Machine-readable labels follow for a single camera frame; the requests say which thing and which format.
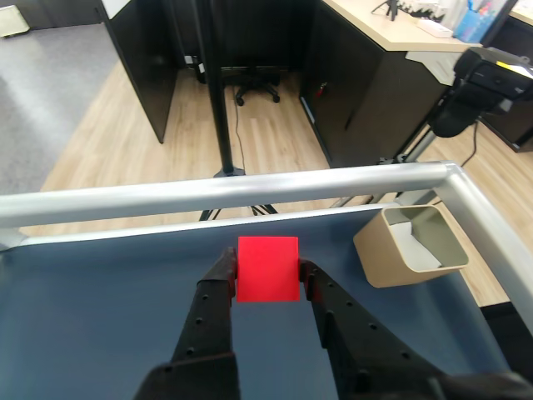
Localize white flat box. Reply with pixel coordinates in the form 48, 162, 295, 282
416, 18, 454, 39

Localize black pole stand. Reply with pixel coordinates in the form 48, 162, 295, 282
194, 0, 281, 222

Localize black office chair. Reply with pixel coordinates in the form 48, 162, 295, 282
220, 65, 281, 108

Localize black desk partition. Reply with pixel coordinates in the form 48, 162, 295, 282
101, 0, 185, 145

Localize beige box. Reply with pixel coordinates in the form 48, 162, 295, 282
352, 204, 471, 289

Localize desk with beige top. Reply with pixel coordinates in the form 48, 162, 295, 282
298, 0, 485, 168

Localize silver camera stand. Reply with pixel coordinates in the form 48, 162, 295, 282
376, 124, 443, 168

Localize dark grey table mat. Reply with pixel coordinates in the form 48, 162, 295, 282
0, 205, 512, 400

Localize black floor cable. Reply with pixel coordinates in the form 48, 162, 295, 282
234, 103, 247, 168

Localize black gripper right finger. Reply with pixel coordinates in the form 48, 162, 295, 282
298, 259, 443, 400

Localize black webcam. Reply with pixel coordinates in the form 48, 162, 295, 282
431, 46, 533, 139

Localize white padding paper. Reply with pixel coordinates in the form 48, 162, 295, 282
385, 220, 443, 270

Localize blue container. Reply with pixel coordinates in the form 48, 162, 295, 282
451, 0, 503, 43

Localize silver metal table frame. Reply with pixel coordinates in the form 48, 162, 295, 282
0, 160, 533, 302

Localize black webcam cable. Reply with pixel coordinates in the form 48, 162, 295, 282
457, 120, 479, 168

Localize small black tripod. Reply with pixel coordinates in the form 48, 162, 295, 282
371, 0, 401, 21

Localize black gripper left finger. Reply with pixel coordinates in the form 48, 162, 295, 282
169, 247, 239, 367

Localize red cube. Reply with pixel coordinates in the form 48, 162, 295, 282
236, 235, 301, 303

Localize beige appliance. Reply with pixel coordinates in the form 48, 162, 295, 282
0, 4, 31, 39

